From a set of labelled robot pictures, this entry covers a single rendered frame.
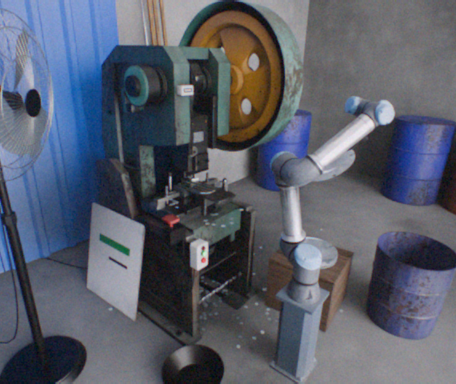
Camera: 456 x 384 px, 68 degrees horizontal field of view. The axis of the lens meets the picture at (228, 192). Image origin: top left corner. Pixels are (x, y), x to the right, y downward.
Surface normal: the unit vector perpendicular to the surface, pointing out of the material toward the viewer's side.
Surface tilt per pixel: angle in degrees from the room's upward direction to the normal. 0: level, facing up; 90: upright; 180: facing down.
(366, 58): 90
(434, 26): 90
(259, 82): 90
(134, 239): 78
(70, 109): 90
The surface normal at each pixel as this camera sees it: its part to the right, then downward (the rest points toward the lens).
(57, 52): 0.76, 0.26
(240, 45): -0.65, 0.27
